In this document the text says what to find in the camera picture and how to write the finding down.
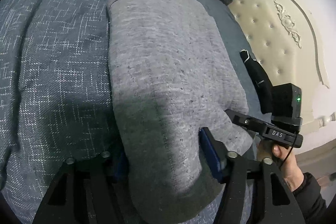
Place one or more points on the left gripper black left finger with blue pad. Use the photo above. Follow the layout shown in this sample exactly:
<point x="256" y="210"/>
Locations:
<point x="83" y="192"/>

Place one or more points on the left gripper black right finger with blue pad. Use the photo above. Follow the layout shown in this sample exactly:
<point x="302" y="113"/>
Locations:
<point x="272" y="201"/>

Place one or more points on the grey knit sweater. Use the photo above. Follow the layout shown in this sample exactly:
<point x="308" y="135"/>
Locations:
<point x="171" y="75"/>

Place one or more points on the black jacket sleeve forearm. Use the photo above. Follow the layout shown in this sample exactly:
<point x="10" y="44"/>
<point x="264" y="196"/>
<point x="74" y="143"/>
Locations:
<point x="309" y="199"/>

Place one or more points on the person's right hand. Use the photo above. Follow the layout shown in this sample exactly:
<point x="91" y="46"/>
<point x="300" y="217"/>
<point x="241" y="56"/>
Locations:
<point x="286" y="160"/>

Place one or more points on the black folded garment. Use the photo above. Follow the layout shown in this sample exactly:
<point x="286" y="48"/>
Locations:
<point x="260" y="80"/>

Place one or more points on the blue speckled bed sheet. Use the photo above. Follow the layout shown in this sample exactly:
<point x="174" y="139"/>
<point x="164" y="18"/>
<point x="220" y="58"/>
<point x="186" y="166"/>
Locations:
<point x="55" y="93"/>

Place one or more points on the cream tufted headboard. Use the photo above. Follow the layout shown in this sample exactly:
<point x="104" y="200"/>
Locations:
<point x="286" y="42"/>

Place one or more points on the black camera box green light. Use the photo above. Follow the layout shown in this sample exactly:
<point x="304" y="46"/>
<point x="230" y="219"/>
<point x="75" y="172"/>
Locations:
<point x="286" y="107"/>

